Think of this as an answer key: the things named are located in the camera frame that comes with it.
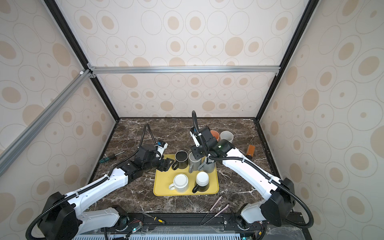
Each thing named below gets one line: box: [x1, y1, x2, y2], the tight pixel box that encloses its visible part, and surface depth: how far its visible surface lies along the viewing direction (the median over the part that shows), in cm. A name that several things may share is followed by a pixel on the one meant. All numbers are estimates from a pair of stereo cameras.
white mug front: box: [169, 173, 189, 193], surface depth 83 cm
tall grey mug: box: [188, 152, 202, 173], surface depth 88 cm
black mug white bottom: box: [192, 171, 210, 194], surface depth 81 cm
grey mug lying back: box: [198, 156, 215, 174], surface depth 90 cm
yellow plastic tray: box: [153, 154, 219, 196], surface depth 85 cm
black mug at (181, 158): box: [171, 150, 189, 171], surface depth 89 cm
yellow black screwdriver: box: [138, 211, 165, 224], surface depth 76 cm
